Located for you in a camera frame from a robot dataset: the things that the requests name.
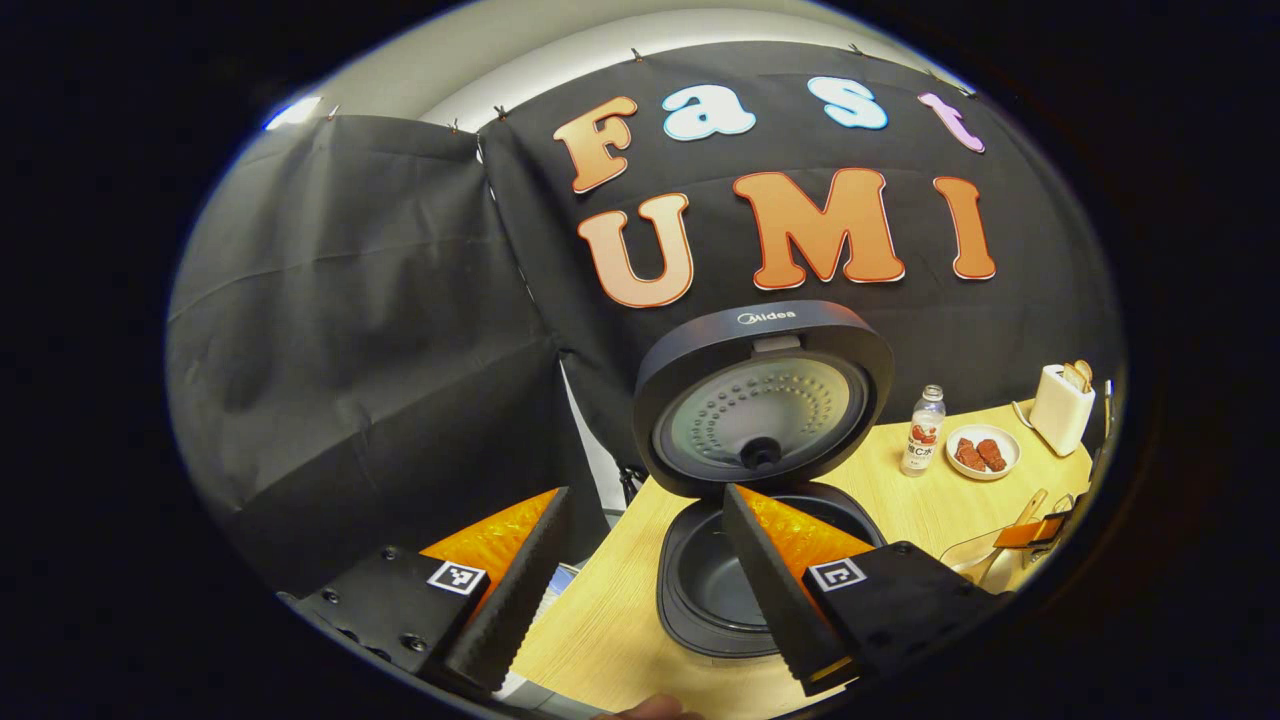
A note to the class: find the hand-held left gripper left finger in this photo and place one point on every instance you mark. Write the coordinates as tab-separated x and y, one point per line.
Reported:
515	600

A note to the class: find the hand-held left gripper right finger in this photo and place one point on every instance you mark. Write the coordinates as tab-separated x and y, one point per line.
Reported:
775	590

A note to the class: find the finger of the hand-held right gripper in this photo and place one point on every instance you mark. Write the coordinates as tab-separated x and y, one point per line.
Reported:
1030	532

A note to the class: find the wooden spoon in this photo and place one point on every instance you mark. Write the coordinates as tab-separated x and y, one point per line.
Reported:
1032	505

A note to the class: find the dark grey rice cooker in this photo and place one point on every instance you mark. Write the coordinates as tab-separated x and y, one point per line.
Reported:
700	340

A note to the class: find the white toaster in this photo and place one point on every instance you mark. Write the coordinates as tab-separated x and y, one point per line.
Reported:
1058	415

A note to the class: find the red meat piece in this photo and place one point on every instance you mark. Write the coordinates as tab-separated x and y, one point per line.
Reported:
992	455
969	455

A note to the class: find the white round plate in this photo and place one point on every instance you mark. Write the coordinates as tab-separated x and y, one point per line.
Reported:
983	452

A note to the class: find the toasted bread slice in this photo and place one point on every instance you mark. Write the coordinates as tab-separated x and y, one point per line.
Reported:
1078	376

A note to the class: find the clear drink bottle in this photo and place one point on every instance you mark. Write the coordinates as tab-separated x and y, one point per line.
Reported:
922	435

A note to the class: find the rectangular ceiling light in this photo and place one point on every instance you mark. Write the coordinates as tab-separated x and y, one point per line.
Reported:
293	112

